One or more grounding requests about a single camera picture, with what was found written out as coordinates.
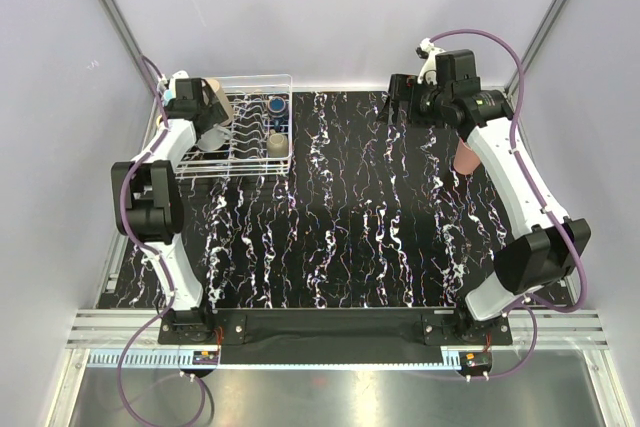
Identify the white wire dish rack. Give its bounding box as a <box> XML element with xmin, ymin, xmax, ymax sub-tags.
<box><xmin>143</xmin><ymin>74</ymin><xmax>293</xmax><ymax>179</ymax></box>

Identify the left orange connector box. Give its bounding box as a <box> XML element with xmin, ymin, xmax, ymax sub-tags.
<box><xmin>192</xmin><ymin>350</ymin><xmax>220</xmax><ymax>365</ymax></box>

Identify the pink plastic cup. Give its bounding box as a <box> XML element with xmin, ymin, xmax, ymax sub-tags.
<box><xmin>453</xmin><ymin>139</ymin><xmax>481</xmax><ymax>176</ymax></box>

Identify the slotted cable duct rail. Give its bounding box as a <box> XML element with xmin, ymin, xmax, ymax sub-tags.
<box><xmin>87</xmin><ymin>347</ymin><xmax>461</xmax><ymax>371</ymax></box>

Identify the beige small mug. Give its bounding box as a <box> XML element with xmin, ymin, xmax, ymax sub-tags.
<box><xmin>266</xmin><ymin>131</ymin><xmax>289</xmax><ymax>159</ymax></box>

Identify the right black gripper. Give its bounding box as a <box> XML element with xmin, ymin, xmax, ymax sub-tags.
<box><xmin>375</xmin><ymin>74</ymin><xmax>450</xmax><ymax>130</ymax></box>

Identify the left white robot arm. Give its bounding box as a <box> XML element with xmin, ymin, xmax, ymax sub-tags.
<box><xmin>111</xmin><ymin>71</ymin><xmax>233</xmax><ymax>343</ymax></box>

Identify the orange connector box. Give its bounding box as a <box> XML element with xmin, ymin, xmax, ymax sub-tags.
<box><xmin>461</xmin><ymin>351</ymin><xmax>493</xmax><ymax>371</ymax></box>
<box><xmin>192</xmin><ymin>350</ymin><xmax>220</xmax><ymax>365</ymax></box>

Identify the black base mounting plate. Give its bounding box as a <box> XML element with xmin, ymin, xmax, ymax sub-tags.
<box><xmin>158</xmin><ymin>307</ymin><xmax>513</xmax><ymax>347</ymax></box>

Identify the purple cable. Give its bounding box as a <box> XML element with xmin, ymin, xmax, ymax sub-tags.
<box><xmin>115</xmin><ymin>54</ymin><xmax>216</xmax><ymax>426</ymax></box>
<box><xmin>429</xmin><ymin>28</ymin><xmax>589</xmax><ymax>381</ymax></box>

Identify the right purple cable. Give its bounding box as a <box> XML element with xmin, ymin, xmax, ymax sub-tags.
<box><xmin>429</xmin><ymin>28</ymin><xmax>589</xmax><ymax>381</ymax></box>

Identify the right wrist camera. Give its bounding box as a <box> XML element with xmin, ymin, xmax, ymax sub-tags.
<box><xmin>416</xmin><ymin>37</ymin><xmax>445</xmax><ymax>85</ymax></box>

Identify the right orange connector box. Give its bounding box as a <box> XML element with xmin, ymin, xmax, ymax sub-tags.
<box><xmin>461</xmin><ymin>351</ymin><xmax>493</xmax><ymax>371</ymax></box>

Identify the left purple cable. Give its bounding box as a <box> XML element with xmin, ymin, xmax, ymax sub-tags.
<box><xmin>115</xmin><ymin>54</ymin><xmax>216</xmax><ymax>426</ymax></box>

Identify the black marble pattern mat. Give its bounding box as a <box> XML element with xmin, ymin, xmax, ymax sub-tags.
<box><xmin>179</xmin><ymin>91</ymin><xmax>512</xmax><ymax>308</ymax></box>

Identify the tan beige tall cup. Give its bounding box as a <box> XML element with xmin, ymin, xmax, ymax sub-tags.
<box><xmin>205</xmin><ymin>77</ymin><xmax>234</xmax><ymax>127</ymax></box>

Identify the dark blue mug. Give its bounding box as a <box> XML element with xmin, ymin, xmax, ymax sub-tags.
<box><xmin>266</xmin><ymin>96</ymin><xmax>289</xmax><ymax>132</ymax></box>

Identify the white grey mug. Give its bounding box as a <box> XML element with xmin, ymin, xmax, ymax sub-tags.
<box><xmin>196</xmin><ymin>125</ymin><xmax>232</xmax><ymax>153</ymax></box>

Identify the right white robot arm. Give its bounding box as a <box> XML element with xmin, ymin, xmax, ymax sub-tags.
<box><xmin>378</xmin><ymin>41</ymin><xmax>591</xmax><ymax>344</ymax></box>

